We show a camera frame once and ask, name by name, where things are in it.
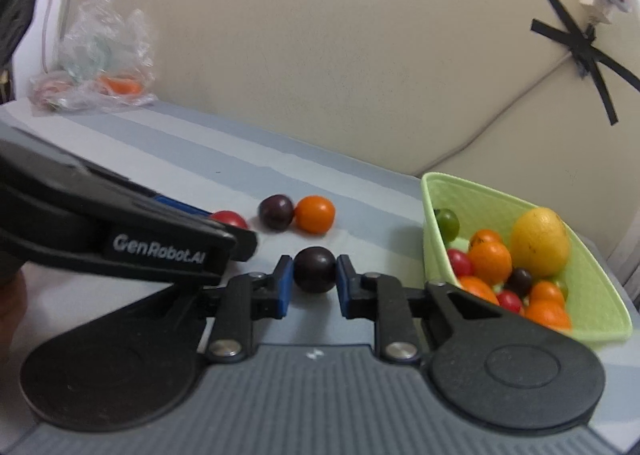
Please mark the pink plastic bag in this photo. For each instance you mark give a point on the pink plastic bag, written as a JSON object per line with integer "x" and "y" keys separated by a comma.
{"x": 47, "y": 87}

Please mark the small orange object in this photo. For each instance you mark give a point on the small orange object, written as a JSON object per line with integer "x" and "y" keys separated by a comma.
{"x": 120, "y": 85}

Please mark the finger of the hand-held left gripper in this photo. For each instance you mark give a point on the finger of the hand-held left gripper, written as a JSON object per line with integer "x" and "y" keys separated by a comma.
{"x": 240, "y": 242}

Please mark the black tape cross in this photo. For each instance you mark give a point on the black tape cross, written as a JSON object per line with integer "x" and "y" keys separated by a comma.
{"x": 585, "y": 47}

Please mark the large yellow citrus fruit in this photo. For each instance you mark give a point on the large yellow citrus fruit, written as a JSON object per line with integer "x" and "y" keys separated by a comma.
{"x": 540, "y": 242}

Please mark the red cherry tomato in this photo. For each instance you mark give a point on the red cherry tomato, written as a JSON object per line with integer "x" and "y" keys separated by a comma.
{"x": 230, "y": 218}
{"x": 509, "y": 301}
{"x": 459, "y": 262}

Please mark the clear crumpled plastic bag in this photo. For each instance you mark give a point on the clear crumpled plastic bag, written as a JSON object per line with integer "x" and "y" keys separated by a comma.
{"x": 110, "y": 35}

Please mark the large orange mandarin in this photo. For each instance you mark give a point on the large orange mandarin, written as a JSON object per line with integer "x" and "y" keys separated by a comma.
{"x": 491, "y": 262}

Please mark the dark purple plum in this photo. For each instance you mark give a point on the dark purple plum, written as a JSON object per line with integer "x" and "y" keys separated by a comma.
{"x": 276, "y": 211}

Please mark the orange cherry tomato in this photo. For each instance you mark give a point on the orange cherry tomato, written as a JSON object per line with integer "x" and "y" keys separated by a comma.
{"x": 485, "y": 236}
{"x": 477, "y": 289}
{"x": 547, "y": 292}
{"x": 314, "y": 215}

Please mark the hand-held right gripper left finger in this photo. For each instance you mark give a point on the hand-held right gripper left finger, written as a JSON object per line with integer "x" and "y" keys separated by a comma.
{"x": 283, "y": 287}

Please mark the small orange mandarin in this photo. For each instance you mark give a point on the small orange mandarin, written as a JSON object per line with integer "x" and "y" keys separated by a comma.
{"x": 548, "y": 316}

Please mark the light green plastic basket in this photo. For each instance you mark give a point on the light green plastic basket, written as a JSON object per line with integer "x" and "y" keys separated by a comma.
{"x": 590, "y": 295}

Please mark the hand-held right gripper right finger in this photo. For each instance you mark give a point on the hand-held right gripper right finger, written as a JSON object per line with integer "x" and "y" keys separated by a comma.
{"x": 343, "y": 287}

